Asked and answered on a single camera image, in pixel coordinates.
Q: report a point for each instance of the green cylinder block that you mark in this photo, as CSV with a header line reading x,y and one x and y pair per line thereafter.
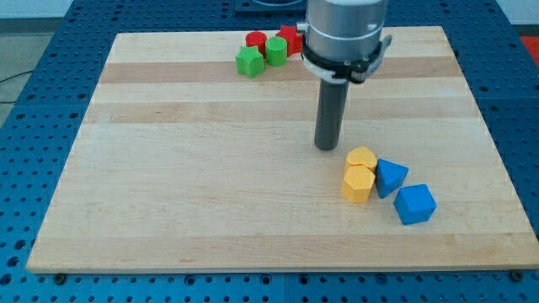
x,y
276,51

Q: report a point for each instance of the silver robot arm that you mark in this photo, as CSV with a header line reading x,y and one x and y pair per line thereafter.
x,y
341,39

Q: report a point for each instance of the yellow heart block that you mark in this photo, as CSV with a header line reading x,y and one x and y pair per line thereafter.
x,y
361,156

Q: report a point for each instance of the light wooden board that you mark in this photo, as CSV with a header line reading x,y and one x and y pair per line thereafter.
x,y
181,165

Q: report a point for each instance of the blue triangle block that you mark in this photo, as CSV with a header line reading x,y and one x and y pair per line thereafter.
x,y
389,177

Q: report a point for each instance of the red cylinder block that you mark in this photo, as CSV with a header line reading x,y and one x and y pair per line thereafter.
x,y
258,39

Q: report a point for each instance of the green star block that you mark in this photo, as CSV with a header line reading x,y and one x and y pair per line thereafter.
x,y
249,61

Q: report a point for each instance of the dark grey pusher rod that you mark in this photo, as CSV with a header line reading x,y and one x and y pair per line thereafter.
x,y
331,103

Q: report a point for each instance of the blue cube block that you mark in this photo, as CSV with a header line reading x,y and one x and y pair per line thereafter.
x,y
414,204

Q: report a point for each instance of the red star block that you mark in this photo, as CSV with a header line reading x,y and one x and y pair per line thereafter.
x,y
292,37

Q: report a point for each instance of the yellow hexagon block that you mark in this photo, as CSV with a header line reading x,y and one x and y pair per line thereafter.
x,y
357,184

